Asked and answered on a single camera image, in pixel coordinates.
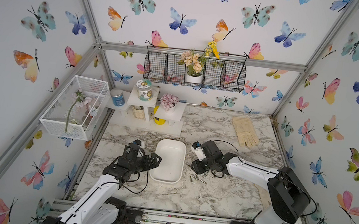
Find white plastic storage box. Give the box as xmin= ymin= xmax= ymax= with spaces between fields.
xmin=149 ymin=139 xmax=187 ymax=185

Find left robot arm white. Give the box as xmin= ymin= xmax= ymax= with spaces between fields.
xmin=41 ymin=140 xmax=162 ymax=224

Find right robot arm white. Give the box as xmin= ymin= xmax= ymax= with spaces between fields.
xmin=191 ymin=140 xmax=313 ymax=224

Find yellow plastic bottle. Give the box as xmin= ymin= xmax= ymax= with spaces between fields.
xmin=153 ymin=106 xmax=166 ymax=125

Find beige work glove far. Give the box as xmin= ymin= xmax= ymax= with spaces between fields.
xmin=232 ymin=117 xmax=260 ymax=148

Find white tiered wooden shelf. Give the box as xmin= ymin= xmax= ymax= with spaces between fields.
xmin=107 ymin=87 xmax=187 ymax=136

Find cream bubble pot with succulent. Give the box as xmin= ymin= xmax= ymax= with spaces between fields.
xmin=132 ymin=105 xmax=145 ymax=120

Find white pot pink flowers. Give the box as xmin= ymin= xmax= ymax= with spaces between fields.
xmin=160 ymin=93 xmax=180 ymax=112

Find blue can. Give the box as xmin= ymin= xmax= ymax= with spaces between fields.
xmin=110 ymin=88 xmax=125 ymax=107

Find green lidded jar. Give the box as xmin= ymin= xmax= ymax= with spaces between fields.
xmin=136 ymin=79 xmax=153 ymax=101

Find artificial pink flower stem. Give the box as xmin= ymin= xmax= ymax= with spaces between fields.
xmin=64 ymin=89 xmax=97 ymax=133

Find white pot flower bouquet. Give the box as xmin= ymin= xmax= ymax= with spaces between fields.
xmin=177 ymin=41 xmax=220 ymax=84

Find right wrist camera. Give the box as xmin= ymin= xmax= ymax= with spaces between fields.
xmin=191 ymin=142 xmax=206 ymax=161

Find white wire mesh box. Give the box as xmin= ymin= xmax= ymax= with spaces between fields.
xmin=40 ymin=75 xmax=110 ymax=141

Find black wire wall basket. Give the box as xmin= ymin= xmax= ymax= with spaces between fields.
xmin=143 ymin=46 xmax=247 ymax=92

